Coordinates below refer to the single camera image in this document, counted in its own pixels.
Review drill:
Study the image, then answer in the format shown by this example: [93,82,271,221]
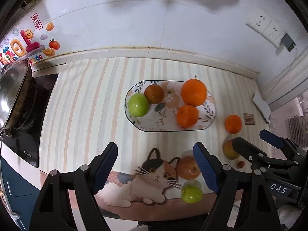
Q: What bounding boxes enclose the black charger plug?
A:
[281,33,296,52]

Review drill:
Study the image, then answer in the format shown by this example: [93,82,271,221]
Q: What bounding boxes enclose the white wall socket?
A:
[262,20,285,48]
[246,7,272,34]

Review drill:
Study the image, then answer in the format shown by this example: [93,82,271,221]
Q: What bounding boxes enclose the striped cat table mat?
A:
[38,56,273,222]

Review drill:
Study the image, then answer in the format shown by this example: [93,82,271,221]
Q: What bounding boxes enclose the orange front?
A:
[177,104,198,128]

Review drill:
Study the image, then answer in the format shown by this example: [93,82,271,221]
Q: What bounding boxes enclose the white charging cable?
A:
[260,46,299,90]

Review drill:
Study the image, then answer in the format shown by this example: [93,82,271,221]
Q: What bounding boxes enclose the black gas stove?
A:
[3,74,58,168]

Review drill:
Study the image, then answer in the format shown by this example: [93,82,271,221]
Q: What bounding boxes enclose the brown round fruit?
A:
[144,85,164,104]

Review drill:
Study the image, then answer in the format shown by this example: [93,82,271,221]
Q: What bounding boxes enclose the reddish brown apple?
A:
[177,156,200,180]

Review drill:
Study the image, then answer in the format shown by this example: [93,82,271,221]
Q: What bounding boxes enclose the brown green apple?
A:
[222,139,240,160]

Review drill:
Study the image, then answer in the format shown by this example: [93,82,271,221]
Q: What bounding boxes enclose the small orange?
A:
[224,115,242,135]

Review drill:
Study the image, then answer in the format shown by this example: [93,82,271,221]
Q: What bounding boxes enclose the steel wok with lid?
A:
[1,59,32,132]

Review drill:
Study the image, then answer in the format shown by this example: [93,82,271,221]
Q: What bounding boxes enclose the cherry tomato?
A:
[237,161,245,169]

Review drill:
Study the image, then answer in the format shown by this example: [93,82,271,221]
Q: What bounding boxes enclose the large orange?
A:
[181,78,207,106]

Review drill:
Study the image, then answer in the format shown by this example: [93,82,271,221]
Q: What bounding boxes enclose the blue kitchen cabinet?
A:
[1,157,40,230]

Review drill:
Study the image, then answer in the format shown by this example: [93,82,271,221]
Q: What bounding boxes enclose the colourful wall stickers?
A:
[1,13,61,66]

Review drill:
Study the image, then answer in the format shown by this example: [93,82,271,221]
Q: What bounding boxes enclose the white tissue paper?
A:
[252,90,271,124]

